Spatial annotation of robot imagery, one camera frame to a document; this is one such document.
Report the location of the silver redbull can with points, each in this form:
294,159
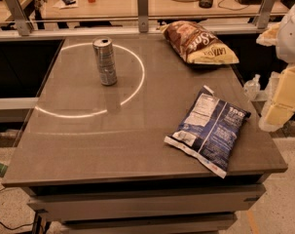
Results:
104,55

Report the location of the brown chips bag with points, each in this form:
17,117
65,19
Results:
197,45

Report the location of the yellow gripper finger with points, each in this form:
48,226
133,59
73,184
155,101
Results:
280,107
268,37

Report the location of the blue chips bag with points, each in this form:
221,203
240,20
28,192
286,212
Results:
209,131

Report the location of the clear plastic bottle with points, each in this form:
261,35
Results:
252,87

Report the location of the black mesh pen cup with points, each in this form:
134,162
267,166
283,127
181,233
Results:
206,4

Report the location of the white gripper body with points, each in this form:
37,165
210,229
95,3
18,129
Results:
291,38

